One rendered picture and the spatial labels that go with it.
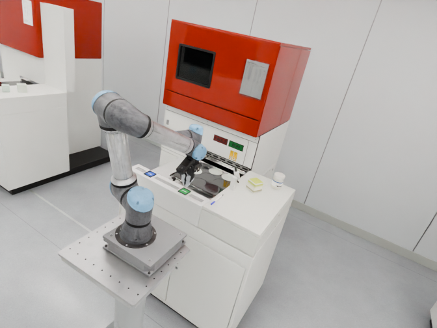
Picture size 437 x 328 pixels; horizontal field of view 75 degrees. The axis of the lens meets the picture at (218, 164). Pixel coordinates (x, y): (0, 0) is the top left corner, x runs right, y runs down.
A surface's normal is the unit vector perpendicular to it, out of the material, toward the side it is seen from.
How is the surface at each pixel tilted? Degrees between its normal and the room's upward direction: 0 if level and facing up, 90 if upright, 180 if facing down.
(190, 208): 90
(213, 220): 90
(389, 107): 90
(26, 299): 0
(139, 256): 2
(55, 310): 0
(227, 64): 90
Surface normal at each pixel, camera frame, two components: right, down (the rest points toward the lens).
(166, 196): -0.50, 0.29
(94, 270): 0.18, -0.88
